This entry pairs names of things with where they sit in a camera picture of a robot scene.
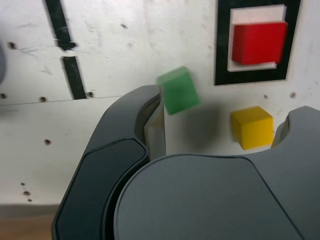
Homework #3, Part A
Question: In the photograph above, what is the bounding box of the black tape strip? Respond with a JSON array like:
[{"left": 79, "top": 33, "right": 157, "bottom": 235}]
[{"left": 44, "top": 0, "right": 88, "bottom": 100}]

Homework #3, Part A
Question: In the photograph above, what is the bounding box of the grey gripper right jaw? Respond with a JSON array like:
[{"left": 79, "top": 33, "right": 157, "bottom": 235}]
[{"left": 103, "top": 105, "right": 320, "bottom": 240}]

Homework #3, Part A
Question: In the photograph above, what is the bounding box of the green cube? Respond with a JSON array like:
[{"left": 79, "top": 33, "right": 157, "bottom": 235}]
[{"left": 156, "top": 66, "right": 201, "bottom": 116}]

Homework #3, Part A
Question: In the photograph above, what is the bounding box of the black tape square outline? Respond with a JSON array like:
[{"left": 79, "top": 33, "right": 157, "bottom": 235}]
[{"left": 214, "top": 0, "right": 302, "bottom": 86}]

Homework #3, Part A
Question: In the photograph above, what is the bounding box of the red cube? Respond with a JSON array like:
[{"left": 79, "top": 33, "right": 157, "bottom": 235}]
[{"left": 231, "top": 21, "right": 289, "bottom": 66}]

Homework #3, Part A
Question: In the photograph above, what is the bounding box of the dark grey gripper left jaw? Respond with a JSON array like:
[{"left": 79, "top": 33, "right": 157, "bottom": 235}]
[{"left": 51, "top": 84, "right": 167, "bottom": 240}]

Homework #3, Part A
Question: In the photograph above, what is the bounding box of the yellow cube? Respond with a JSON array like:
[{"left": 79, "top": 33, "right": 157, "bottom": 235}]
[{"left": 229, "top": 105, "right": 275, "bottom": 151}]

